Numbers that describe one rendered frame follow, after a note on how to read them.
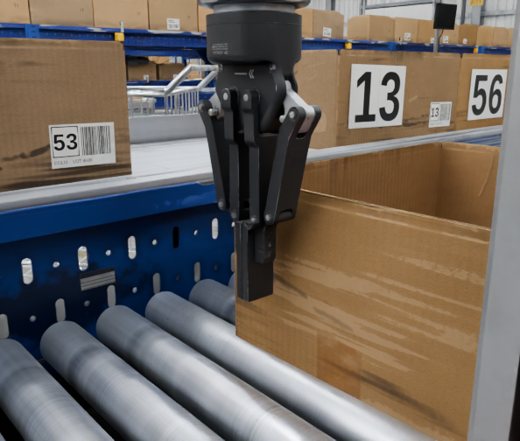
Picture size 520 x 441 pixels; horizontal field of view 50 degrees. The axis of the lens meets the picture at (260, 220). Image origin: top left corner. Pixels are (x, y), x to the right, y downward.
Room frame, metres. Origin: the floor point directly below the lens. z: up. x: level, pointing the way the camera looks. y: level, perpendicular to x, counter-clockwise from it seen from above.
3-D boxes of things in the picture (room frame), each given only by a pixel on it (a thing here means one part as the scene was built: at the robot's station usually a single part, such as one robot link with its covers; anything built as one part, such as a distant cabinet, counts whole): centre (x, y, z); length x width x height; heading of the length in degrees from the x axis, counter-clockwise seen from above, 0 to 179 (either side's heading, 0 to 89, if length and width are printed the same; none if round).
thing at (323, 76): (1.20, -0.18, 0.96); 0.39 x 0.29 x 0.17; 132
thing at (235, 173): (0.47, 0.01, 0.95); 0.04 x 0.01 x 0.11; 131
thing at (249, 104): (0.45, 0.00, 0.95); 0.04 x 0.01 x 0.11; 131
